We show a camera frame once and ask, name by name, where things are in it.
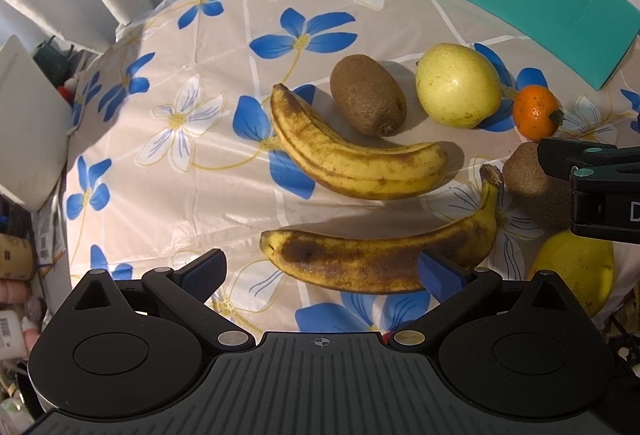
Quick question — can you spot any small orange tangerine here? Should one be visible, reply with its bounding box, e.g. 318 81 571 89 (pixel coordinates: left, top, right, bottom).
512 85 564 143

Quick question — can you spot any yellow lemon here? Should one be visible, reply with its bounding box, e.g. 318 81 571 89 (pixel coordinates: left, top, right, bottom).
527 230 615 317

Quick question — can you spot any lower spotted yellow banana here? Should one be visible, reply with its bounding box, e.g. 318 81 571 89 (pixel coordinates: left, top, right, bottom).
259 164 503 294

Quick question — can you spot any spotted yellow banana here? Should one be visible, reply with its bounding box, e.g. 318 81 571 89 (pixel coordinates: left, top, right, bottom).
269 84 449 200
259 164 503 294

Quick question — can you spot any yellow green pear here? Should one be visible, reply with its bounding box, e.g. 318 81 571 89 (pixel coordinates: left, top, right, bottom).
416 43 502 130

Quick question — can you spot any upper spotted yellow banana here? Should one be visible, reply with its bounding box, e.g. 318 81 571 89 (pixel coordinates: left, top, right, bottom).
269 84 449 200

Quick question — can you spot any brown cardboard roll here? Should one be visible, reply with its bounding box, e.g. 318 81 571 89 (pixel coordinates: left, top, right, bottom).
0 233 36 281

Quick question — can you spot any white plastic bottle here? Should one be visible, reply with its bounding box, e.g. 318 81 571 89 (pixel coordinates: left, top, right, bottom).
0 309 28 361

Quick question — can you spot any brown kiwi fruit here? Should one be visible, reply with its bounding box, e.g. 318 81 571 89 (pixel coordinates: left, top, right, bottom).
330 54 407 137

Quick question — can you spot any floral blue white tablecloth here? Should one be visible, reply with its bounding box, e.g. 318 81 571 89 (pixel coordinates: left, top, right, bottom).
63 0 639 335

